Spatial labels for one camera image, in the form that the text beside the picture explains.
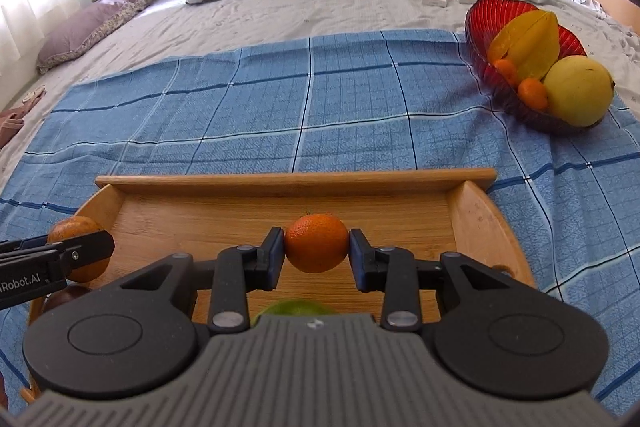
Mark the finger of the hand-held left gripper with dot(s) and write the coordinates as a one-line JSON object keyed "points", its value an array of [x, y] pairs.
{"points": [[85, 252], [25, 244]]}

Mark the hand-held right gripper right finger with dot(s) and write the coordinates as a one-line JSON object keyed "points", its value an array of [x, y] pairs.
{"points": [[361, 257]]}

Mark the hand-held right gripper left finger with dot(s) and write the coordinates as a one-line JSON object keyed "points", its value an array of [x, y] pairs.
{"points": [[272, 257]]}

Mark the large orange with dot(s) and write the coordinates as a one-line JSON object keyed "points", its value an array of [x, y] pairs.
{"points": [[75, 227]]}

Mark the dark brown round fruit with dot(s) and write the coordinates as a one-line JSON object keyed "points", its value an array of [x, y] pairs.
{"points": [[65, 297]]}

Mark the small mandarin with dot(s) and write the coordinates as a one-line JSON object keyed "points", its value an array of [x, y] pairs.
{"points": [[316, 242]]}

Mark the green apple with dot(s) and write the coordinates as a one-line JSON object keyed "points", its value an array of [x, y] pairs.
{"points": [[295, 308]]}

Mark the wooden tray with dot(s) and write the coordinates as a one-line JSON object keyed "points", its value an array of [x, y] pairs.
{"points": [[200, 227]]}

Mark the brown garment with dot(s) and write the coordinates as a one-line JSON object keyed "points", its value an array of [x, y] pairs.
{"points": [[10, 127]]}

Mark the blue plaid blanket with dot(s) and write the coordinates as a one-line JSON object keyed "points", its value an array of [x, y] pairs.
{"points": [[350, 107]]}

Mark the purple pillow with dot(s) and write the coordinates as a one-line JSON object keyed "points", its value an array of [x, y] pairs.
{"points": [[85, 32]]}

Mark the small kumquat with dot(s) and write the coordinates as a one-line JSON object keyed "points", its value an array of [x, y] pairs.
{"points": [[506, 69], [532, 93]]}

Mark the grey floral bed sheet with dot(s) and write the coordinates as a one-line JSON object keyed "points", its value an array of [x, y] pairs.
{"points": [[300, 12]]}

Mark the red glass bowl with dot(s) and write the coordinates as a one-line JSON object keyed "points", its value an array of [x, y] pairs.
{"points": [[480, 17]]}

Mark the yellow starfruit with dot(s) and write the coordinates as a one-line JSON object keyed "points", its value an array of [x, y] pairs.
{"points": [[530, 42]]}

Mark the yellow round fruit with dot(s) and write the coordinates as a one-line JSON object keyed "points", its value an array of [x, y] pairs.
{"points": [[580, 89]]}

